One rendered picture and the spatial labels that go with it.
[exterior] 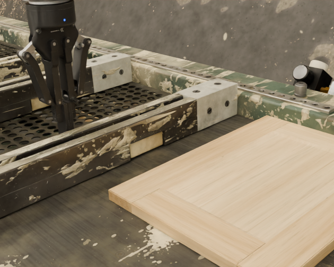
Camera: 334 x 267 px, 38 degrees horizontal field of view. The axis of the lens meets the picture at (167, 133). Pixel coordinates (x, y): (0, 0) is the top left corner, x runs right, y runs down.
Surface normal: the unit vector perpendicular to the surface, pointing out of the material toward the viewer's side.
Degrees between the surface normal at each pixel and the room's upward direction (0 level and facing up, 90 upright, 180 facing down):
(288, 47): 0
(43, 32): 91
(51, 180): 90
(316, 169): 56
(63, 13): 89
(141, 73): 35
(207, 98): 90
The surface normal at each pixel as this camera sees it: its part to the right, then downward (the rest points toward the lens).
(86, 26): -0.62, -0.26
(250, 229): -0.04, -0.91
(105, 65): 0.68, 0.27
